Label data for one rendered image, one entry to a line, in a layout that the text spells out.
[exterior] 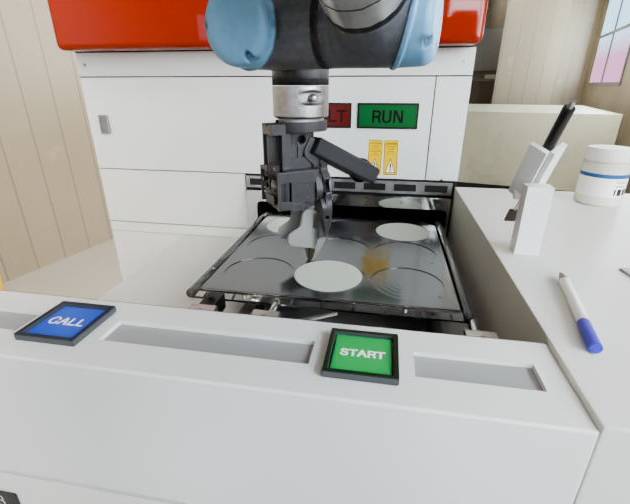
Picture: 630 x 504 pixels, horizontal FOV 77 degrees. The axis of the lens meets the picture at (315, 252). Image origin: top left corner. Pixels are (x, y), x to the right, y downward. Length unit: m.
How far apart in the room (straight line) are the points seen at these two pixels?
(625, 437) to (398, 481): 0.15
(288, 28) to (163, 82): 0.57
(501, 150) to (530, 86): 2.51
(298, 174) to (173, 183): 0.50
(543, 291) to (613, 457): 0.18
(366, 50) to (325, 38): 0.04
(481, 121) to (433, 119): 4.07
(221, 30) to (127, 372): 0.32
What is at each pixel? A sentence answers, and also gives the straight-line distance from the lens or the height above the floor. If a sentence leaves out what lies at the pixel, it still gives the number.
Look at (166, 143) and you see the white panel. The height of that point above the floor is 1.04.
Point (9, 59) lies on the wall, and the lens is 3.18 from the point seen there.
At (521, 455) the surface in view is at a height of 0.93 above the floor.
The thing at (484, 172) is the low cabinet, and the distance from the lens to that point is 4.98.
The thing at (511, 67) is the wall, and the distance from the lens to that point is 7.30.
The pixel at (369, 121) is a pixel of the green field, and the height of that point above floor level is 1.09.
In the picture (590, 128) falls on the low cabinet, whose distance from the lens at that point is 5.01.
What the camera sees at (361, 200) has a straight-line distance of 0.85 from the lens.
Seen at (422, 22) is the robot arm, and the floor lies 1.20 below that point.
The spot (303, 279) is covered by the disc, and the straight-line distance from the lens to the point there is 0.57.
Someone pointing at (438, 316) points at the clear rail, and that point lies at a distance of 0.51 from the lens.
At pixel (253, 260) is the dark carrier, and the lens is 0.64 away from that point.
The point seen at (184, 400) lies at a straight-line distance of 0.33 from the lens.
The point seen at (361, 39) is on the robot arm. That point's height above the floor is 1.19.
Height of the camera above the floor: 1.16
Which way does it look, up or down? 23 degrees down
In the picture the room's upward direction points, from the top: straight up
